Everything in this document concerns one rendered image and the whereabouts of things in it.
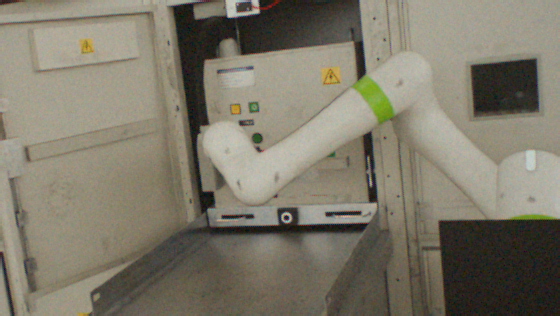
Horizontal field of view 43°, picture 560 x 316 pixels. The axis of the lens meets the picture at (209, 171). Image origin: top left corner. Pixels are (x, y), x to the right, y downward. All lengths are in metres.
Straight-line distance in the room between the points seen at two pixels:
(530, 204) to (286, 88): 0.94
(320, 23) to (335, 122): 1.26
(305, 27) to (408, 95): 1.25
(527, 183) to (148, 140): 1.17
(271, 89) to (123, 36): 0.47
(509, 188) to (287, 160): 0.48
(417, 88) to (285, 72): 0.57
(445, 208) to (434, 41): 0.45
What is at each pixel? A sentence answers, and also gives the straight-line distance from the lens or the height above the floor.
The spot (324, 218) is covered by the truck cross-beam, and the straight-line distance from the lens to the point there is 2.17.
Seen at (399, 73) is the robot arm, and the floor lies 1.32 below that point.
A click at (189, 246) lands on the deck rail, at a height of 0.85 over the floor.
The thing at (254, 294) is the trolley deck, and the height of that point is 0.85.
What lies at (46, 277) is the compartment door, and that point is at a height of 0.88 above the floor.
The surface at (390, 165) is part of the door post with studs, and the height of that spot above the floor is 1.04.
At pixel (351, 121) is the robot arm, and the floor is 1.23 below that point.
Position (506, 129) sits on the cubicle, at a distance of 2.00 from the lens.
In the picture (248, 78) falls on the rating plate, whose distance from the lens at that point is 2.16.
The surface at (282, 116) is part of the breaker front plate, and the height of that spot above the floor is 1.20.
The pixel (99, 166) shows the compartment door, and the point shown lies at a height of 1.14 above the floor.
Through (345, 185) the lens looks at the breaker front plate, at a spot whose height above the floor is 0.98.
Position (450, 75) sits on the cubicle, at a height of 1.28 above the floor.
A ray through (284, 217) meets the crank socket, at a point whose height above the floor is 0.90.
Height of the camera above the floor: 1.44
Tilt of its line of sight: 10 degrees down
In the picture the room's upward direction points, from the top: 8 degrees counter-clockwise
